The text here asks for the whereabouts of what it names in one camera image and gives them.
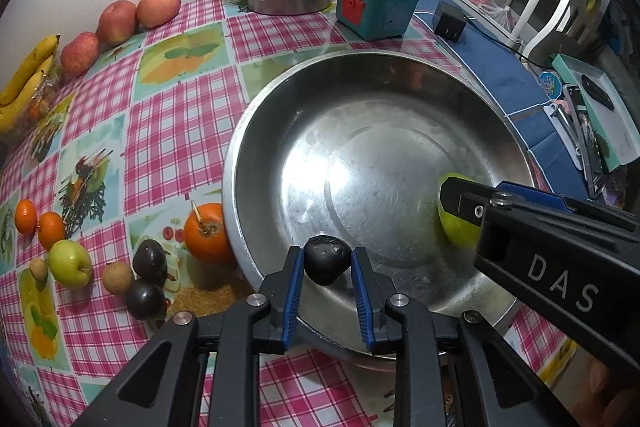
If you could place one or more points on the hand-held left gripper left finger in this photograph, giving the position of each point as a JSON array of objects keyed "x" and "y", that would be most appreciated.
[{"x": 295, "y": 289}]

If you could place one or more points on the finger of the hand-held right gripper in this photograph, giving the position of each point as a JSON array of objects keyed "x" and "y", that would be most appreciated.
[
  {"x": 462, "y": 202},
  {"x": 537, "y": 197}
]

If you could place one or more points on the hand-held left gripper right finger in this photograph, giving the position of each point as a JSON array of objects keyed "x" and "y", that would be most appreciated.
[{"x": 362, "y": 302}]

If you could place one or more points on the green jujube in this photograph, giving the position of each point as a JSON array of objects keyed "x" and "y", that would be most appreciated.
[
  {"x": 70, "y": 263},
  {"x": 457, "y": 233}
]

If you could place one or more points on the dark purple passion fruit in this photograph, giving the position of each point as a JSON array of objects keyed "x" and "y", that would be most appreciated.
[
  {"x": 145, "y": 301},
  {"x": 150, "y": 259},
  {"x": 325, "y": 257}
]

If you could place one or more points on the stainless steel basin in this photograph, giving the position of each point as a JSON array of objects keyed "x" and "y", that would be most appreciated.
[{"x": 350, "y": 147}]

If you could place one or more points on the brown longan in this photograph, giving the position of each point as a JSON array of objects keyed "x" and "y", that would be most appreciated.
[
  {"x": 38, "y": 269},
  {"x": 118, "y": 278}
]

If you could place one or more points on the smartphone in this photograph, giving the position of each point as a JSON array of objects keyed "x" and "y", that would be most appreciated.
[{"x": 587, "y": 142}]

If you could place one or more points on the orange persimmon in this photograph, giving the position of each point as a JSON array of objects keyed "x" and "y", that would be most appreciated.
[{"x": 210, "y": 239}]

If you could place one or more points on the teal cardboard box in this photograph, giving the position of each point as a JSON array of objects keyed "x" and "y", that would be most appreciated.
[{"x": 617, "y": 137}]

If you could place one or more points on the round blue coaster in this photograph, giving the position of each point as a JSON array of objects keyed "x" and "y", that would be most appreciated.
[{"x": 551, "y": 84}]

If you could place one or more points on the black oval device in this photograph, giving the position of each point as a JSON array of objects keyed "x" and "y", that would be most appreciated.
[{"x": 597, "y": 92}]

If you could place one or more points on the blue cloth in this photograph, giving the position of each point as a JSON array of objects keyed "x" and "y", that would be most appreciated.
[{"x": 500, "y": 72}]

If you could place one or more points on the black power adapter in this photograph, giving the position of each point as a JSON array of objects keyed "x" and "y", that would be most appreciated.
[{"x": 449, "y": 22}]

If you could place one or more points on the plastic bag with red contents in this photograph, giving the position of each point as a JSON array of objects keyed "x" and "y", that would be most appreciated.
[{"x": 487, "y": 9}]

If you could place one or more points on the pink checkered tablecloth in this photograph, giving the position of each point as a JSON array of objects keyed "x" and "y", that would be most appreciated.
[{"x": 170, "y": 132}]

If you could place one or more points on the small orange mandarin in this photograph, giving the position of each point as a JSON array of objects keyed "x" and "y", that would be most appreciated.
[
  {"x": 52, "y": 231},
  {"x": 26, "y": 217}
]

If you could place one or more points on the red apple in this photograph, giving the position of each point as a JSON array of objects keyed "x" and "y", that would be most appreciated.
[
  {"x": 80, "y": 55},
  {"x": 116, "y": 23},
  {"x": 159, "y": 7}
]

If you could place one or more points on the clear plastic fruit pack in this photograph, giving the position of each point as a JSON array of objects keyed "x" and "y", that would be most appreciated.
[{"x": 45, "y": 99}]

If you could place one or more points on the yellow banana bunch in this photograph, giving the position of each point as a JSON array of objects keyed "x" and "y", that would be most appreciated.
[{"x": 22, "y": 87}]

